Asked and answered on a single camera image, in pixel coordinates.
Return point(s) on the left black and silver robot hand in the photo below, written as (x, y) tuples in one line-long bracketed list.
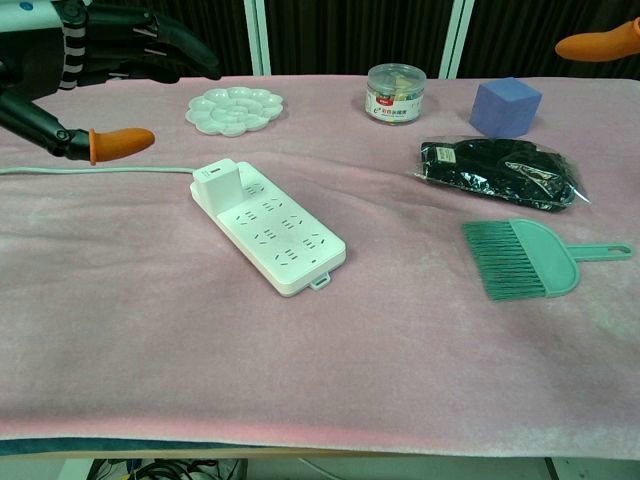
[(115, 45)]

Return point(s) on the blue foam cube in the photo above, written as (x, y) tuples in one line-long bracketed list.
[(504, 107)]

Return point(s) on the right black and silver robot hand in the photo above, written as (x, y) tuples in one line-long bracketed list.
[(600, 42)]

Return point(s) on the black item in plastic bag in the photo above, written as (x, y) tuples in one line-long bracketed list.
[(500, 170)]

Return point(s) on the green mini brush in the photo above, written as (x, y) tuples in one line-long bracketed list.
[(530, 260)]

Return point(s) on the white power strip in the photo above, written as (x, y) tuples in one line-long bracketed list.
[(280, 230)]

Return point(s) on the black curtain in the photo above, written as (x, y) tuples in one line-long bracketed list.
[(350, 30)]

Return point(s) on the white double frame post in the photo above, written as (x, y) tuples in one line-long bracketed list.
[(257, 35)]

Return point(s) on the white charger plug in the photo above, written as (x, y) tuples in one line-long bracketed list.
[(217, 185)]

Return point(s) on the clear jar of colourful clips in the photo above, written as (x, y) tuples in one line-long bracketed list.
[(396, 92)]

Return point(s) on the white flower paint palette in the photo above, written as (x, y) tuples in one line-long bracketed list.
[(236, 110)]

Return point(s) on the pink table cloth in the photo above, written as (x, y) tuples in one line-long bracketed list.
[(200, 350)]

